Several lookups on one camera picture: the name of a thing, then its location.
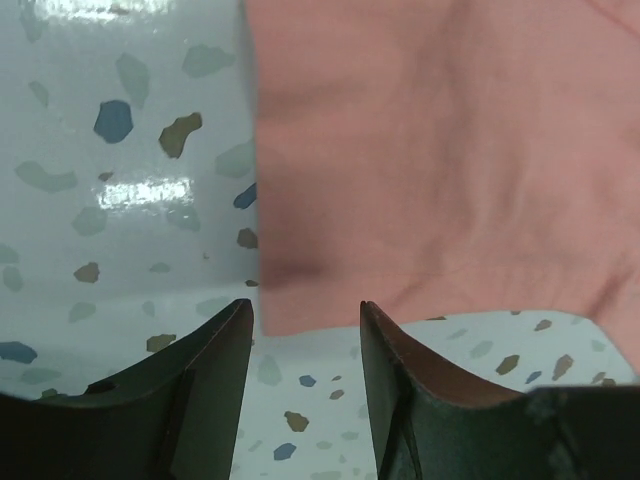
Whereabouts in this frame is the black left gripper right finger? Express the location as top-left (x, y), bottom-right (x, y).
top-left (360, 302), bottom-right (639, 480)

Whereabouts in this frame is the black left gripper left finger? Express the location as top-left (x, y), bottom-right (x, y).
top-left (1, 299), bottom-right (254, 480)

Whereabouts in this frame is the salmon pink t-shirt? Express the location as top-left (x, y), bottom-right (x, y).
top-left (246, 0), bottom-right (639, 365)

